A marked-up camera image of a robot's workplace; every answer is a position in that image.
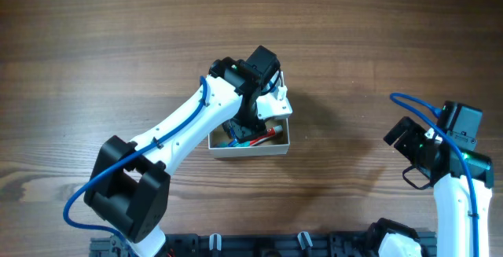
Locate teal toothpaste tube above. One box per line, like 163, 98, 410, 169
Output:
235, 125, 283, 147

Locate blue white toothbrush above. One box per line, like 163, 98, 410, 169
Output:
215, 125, 251, 148

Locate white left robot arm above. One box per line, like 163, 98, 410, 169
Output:
83, 46, 292, 256

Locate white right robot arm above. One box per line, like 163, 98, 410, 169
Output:
384, 93, 494, 256

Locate white cardboard box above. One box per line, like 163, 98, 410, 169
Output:
207, 71, 292, 160

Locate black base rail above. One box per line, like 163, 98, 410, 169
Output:
89, 231, 437, 257

